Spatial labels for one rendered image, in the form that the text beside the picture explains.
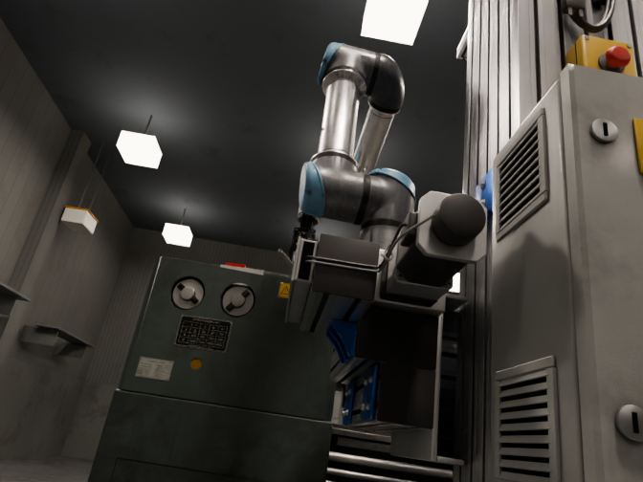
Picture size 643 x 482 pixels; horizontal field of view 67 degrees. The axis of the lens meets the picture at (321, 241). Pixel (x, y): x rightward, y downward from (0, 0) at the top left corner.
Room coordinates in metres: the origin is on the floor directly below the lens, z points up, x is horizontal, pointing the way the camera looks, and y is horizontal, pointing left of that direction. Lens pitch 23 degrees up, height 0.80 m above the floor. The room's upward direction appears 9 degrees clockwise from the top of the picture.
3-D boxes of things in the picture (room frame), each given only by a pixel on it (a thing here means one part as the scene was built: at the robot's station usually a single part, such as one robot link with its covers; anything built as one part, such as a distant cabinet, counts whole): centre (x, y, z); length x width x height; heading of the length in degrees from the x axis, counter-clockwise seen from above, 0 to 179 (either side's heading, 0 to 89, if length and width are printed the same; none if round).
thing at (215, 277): (1.62, 0.18, 1.06); 0.59 x 0.48 x 0.39; 86
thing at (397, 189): (0.99, -0.13, 1.33); 0.13 x 0.12 x 0.14; 97
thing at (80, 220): (6.56, 3.49, 3.28); 0.43 x 0.35 x 0.23; 2
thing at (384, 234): (0.99, -0.14, 1.21); 0.15 x 0.15 x 0.10
